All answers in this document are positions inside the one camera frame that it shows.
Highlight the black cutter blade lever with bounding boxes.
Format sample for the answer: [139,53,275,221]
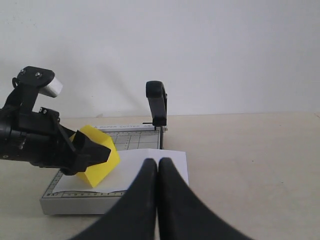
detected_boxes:
[145,80,168,127]

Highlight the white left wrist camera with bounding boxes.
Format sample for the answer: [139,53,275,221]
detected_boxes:
[39,77,63,98]

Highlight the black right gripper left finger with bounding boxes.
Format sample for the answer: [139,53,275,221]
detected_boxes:
[72,158,158,240]

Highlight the white paper sheet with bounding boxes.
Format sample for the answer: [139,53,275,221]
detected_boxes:
[53,148,189,193]

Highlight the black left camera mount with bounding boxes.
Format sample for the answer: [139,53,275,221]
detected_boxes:
[3,66,56,114]

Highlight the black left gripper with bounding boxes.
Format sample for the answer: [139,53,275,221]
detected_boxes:
[0,107,111,176]

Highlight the yellow foam cube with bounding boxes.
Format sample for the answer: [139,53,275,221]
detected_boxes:
[69,124,122,189]

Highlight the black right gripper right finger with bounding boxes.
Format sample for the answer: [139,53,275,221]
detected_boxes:
[158,157,250,240]

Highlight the grey paper cutter base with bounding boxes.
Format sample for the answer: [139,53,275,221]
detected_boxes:
[39,122,167,215]

